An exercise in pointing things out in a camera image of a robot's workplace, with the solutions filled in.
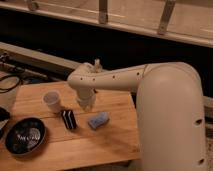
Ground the blue sponge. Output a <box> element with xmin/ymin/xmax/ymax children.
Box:
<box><xmin>88</xmin><ymin>112</ymin><xmax>109</xmax><ymax>130</ymax></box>

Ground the black white striped eraser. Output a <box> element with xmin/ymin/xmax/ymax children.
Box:
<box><xmin>61</xmin><ymin>110</ymin><xmax>77</xmax><ymax>130</ymax></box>

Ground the wooden cutting board table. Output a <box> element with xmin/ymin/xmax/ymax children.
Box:
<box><xmin>0</xmin><ymin>82</ymin><xmax>139</xmax><ymax>171</ymax></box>

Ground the black object at left edge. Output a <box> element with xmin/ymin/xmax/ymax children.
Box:
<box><xmin>0</xmin><ymin>107</ymin><xmax>10</xmax><ymax>139</ymax></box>

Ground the black cable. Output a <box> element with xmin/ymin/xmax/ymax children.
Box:
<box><xmin>0</xmin><ymin>73</ymin><xmax>23</xmax><ymax>94</ymax></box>

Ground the translucent plastic cup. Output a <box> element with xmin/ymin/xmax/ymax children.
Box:
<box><xmin>42</xmin><ymin>91</ymin><xmax>62</xmax><ymax>113</ymax></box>

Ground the metal window rail frame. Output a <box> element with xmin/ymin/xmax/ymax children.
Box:
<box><xmin>0</xmin><ymin>0</ymin><xmax>213</xmax><ymax>48</ymax></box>

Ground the black round bowl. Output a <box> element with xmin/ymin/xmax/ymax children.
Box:
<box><xmin>5</xmin><ymin>117</ymin><xmax>46</xmax><ymax>156</ymax></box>

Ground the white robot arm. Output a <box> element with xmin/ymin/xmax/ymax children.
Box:
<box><xmin>67</xmin><ymin>62</ymin><xmax>207</xmax><ymax>171</ymax></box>

